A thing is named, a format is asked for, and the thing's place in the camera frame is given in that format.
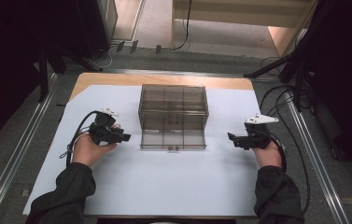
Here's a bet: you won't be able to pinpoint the dark curtain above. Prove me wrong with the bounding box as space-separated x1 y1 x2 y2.
0 0 84 152
301 0 352 181

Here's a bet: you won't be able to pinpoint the hanging black cable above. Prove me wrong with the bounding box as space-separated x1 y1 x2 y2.
175 0 194 51

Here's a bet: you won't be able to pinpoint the person's right hand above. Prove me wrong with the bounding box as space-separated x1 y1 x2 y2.
252 140 286 169

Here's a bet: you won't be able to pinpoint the white floor cable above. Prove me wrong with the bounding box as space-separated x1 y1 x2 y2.
87 45 118 70

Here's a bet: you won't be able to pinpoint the metal floor rail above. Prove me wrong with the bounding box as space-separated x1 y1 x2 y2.
0 72 60 224
283 90 351 224

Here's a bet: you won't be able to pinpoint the light wooden furniture frame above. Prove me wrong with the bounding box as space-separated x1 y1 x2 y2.
170 0 319 59

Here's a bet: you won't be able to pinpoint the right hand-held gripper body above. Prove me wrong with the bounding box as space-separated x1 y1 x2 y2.
237 113 280 151

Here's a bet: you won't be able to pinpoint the smoky transparent drawer cabinet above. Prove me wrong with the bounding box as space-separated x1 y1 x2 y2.
137 83 210 133

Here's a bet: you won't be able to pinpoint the left hand-held gripper black cable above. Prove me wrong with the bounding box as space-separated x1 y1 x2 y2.
59 109 103 168

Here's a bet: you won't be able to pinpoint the black floor cables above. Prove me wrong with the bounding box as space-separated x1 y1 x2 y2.
259 55 316 119

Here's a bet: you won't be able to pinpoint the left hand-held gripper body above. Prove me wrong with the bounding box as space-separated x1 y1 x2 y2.
88 107 125 146

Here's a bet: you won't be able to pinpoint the black stand legs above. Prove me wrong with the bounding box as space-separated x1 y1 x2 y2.
243 46 313 114
35 43 104 104

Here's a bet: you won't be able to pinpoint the white paper sheet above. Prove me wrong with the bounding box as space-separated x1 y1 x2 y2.
22 84 261 217

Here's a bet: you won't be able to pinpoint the person's left hand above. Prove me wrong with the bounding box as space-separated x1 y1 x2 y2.
71 123 121 168

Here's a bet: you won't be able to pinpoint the dark cabinet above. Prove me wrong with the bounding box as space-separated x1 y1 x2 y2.
76 0 120 62

